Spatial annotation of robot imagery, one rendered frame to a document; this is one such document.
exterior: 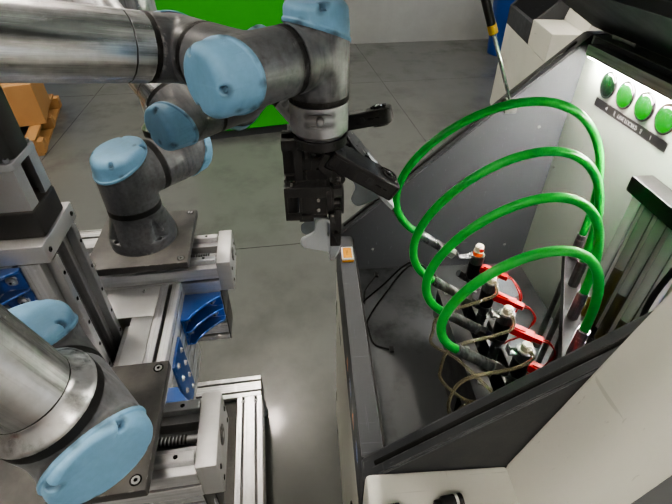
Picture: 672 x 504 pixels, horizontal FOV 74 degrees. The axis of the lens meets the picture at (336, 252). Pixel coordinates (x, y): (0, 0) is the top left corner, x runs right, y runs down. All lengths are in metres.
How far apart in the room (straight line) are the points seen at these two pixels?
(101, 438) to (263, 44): 0.42
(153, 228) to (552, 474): 0.88
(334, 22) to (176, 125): 0.32
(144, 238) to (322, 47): 0.69
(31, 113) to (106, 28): 4.26
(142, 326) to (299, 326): 1.30
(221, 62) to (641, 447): 0.58
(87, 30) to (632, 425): 0.70
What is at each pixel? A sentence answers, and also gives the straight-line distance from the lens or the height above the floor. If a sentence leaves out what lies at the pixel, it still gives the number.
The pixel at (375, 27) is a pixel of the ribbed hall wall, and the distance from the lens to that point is 7.44.
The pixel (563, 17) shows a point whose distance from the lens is 4.14.
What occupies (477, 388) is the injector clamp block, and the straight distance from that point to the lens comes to 0.87.
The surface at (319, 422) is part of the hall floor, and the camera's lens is 1.94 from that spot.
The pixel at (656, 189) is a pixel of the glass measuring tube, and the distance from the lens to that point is 0.92.
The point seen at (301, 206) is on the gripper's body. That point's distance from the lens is 0.61.
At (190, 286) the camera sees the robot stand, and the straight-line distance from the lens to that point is 1.15.
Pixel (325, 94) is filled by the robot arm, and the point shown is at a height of 1.49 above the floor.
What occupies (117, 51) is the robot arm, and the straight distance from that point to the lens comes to 0.54.
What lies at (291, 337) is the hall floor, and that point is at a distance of 2.22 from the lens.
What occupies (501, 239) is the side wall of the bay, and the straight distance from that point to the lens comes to 1.35.
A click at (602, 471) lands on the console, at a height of 1.15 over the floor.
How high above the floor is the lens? 1.67
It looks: 38 degrees down
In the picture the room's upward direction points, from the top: straight up
